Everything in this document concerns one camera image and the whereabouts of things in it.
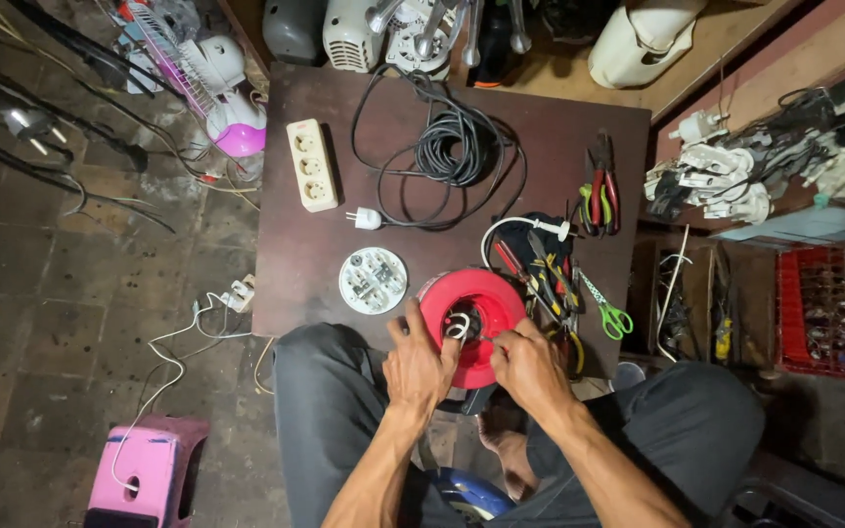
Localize red-handled pliers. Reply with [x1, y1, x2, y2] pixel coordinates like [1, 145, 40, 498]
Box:
[587, 131, 622, 236]

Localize pink white fan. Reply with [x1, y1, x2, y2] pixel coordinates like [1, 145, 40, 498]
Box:
[116, 0, 268, 159]

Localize person's foot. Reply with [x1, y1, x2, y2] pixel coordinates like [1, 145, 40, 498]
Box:
[477, 405, 542, 504]

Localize red plastic crate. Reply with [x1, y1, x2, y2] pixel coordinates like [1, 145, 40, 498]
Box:
[774, 245, 845, 382]

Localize white three-socket power strip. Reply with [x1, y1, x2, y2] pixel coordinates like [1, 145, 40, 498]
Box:
[286, 119, 340, 214]

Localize round white fan part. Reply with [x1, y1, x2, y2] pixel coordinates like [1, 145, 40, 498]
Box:
[384, 0, 454, 80]

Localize grey appliance housing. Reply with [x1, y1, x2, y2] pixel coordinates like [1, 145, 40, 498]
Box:
[262, 0, 330, 66]

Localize black chair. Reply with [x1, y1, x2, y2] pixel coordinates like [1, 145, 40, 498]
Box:
[719, 449, 845, 528]

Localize green patterned scissors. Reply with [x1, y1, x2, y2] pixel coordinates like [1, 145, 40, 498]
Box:
[576, 268, 635, 342]

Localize white wire loop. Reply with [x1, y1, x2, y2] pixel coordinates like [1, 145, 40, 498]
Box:
[443, 311, 472, 343]

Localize white cable with plug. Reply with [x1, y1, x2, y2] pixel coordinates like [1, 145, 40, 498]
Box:
[480, 216, 575, 269]

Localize white plug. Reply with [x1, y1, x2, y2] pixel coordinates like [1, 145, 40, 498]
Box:
[345, 207, 384, 232]

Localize red black screwdriver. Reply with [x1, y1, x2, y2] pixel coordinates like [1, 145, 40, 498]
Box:
[493, 240, 542, 296]

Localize wooden tool box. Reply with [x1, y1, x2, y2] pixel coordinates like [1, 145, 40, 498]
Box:
[626, 233, 777, 369]

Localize heap of white plugs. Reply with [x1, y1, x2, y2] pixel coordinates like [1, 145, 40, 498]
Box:
[643, 87, 845, 226]

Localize black coiled cable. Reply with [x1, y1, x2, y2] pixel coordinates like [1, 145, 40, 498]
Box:
[351, 64, 529, 229]

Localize bundle of black floor cables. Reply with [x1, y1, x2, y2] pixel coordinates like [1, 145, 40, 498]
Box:
[0, 0, 178, 236]

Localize silver metal rods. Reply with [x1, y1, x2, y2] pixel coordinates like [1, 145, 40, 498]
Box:
[366, 0, 534, 69]

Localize small white bowl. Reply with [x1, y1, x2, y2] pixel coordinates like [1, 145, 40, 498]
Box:
[609, 361, 648, 394]

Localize white socket adapter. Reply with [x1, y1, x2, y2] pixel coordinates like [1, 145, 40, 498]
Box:
[219, 274, 257, 313]

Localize blue round object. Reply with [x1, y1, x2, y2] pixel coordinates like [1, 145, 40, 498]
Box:
[428, 467, 516, 524]

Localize pink plastic stool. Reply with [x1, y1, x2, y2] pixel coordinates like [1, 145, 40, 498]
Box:
[84, 416, 211, 528]

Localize green-handled wire cutter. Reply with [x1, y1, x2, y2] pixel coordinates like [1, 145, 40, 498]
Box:
[577, 182, 615, 238]

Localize white floor cable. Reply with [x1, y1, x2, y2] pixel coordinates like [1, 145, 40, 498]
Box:
[110, 292, 254, 493]

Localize person's left hand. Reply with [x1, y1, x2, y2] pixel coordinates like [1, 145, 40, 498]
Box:
[382, 297, 462, 412]

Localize red cable reel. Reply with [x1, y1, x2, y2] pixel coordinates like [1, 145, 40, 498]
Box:
[417, 268, 528, 390]

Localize white motor housing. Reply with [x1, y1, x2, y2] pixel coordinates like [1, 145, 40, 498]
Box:
[322, 0, 388, 73]

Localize yellow-handled tool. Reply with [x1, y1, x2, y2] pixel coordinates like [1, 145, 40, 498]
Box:
[563, 329, 586, 376]

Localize black cloth pouch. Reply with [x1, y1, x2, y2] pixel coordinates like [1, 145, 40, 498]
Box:
[494, 212, 579, 296]

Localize yellow black pliers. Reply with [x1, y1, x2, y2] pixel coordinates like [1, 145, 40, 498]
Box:
[527, 230, 582, 318]

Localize person's grey trousers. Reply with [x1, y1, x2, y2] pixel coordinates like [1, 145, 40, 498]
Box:
[272, 323, 767, 528]

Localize white plastic casing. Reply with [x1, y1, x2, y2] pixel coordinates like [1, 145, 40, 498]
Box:
[587, 0, 710, 91]

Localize yellow screwdriver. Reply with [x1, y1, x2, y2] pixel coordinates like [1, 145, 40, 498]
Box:
[713, 316, 734, 362]

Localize round white socket plate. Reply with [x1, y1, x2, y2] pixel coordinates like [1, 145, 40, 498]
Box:
[339, 247, 409, 316]

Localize person's right hand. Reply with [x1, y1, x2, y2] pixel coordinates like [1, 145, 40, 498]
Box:
[489, 319, 578, 427]

